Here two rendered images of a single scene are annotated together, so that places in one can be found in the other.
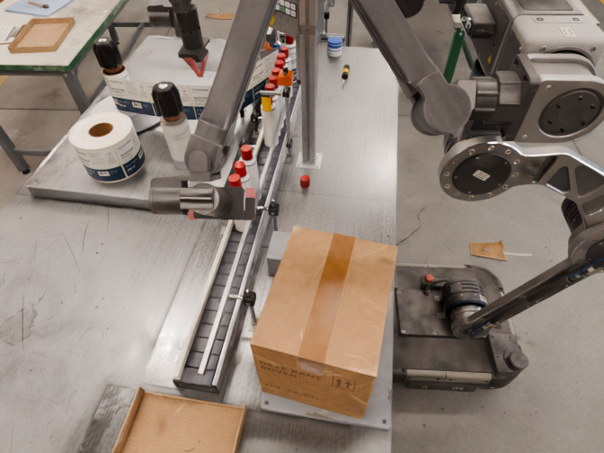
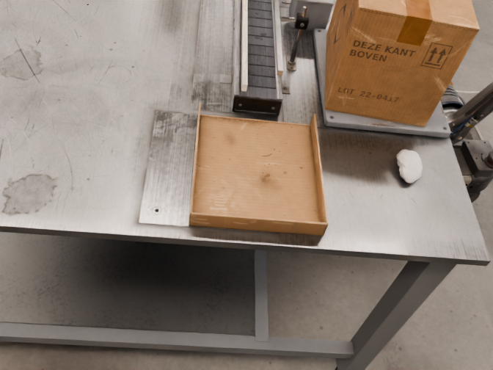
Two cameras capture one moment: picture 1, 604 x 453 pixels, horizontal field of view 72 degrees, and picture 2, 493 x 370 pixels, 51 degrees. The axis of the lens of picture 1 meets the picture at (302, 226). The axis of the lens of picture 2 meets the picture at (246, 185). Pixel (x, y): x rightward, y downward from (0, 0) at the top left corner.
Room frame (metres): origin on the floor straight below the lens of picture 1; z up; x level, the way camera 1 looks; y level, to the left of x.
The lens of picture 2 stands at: (-0.50, 0.55, 1.65)
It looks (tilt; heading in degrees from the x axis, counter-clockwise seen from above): 51 degrees down; 340
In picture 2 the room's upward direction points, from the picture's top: 12 degrees clockwise
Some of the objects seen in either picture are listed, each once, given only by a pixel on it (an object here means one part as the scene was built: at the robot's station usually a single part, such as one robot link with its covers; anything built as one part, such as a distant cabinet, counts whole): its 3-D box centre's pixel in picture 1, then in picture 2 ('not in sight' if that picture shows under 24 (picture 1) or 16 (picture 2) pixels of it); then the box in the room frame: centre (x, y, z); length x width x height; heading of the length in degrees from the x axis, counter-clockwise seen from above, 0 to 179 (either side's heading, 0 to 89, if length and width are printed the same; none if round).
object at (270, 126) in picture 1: (269, 119); not in sight; (1.22, 0.10, 0.98); 0.05 x 0.05 x 0.20
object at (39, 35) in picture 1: (43, 34); not in sight; (2.28, 1.38, 0.82); 0.34 x 0.24 x 0.03; 1
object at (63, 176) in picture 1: (164, 128); not in sight; (1.36, 0.53, 0.86); 0.80 x 0.67 x 0.05; 170
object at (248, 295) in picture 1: (243, 306); (289, 35); (0.53, 0.16, 0.91); 0.07 x 0.03 x 0.16; 80
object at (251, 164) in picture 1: (250, 173); not in sight; (0.94, 0.15, 0.98); 0.05 x 0.05 x 0.20
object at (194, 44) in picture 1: (191, 39); not in sight; (1.17, 0.30, 1.30); 0.10 x 0.07 x 0.07; 170
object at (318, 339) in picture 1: (327, 321); (390, 31); (0.44, -0.05, 0.99); 0.30 x 0.24 x 0.27; 163
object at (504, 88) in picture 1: (493, 98); not in sight; (0.61, -0.33, 1.45); 0.09 x 0.08 x 0.12; 176
